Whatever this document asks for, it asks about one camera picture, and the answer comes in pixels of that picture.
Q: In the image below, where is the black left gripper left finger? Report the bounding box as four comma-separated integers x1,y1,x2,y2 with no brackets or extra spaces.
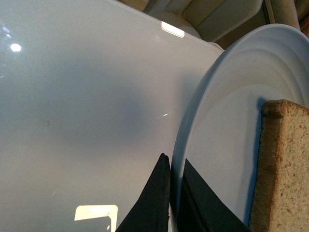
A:
116,153,170,232

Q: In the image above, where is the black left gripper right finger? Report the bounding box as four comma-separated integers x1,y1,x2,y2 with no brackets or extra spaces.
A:
178,160,249,232

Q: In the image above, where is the light blue round plate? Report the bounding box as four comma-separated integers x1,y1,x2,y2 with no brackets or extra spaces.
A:
170,24,309,232

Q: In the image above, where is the slice of brown bread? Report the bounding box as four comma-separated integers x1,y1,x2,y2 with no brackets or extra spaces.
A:
249,100,309,232

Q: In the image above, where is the beige chair left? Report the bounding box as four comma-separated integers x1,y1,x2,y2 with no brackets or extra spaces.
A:
142,0,264,49

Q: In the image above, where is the beige chair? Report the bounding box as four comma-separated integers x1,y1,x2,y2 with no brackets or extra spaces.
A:
142,0,264,49
264,0,309,30

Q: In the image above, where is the beige chair right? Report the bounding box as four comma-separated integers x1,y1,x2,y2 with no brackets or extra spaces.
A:
264,0,309,30

